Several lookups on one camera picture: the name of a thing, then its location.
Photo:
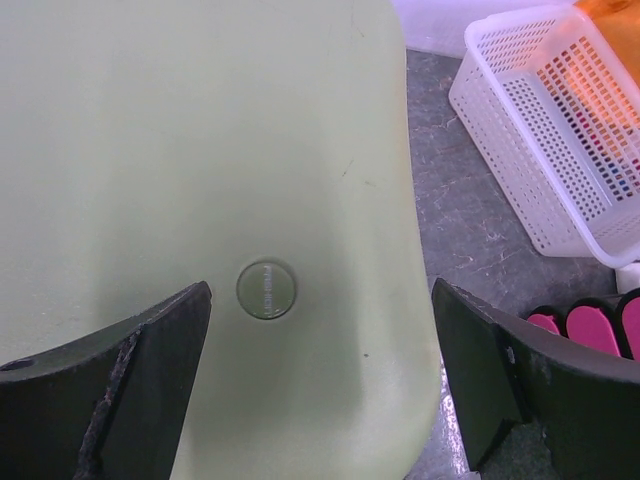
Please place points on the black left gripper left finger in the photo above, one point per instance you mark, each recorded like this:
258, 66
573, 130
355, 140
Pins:
109, 405

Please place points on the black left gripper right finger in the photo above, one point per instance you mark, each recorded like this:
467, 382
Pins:
503, 371

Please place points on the white perforated plastic basket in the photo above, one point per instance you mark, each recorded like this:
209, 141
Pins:
555, 116

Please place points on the green hard-shell suitcase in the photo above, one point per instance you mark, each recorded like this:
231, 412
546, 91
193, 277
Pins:
261, 147

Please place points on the black box with pink ends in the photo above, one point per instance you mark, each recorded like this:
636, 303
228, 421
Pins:
609, 324

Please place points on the orange cartoon mouse cloth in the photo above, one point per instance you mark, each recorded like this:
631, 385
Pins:
618, 22

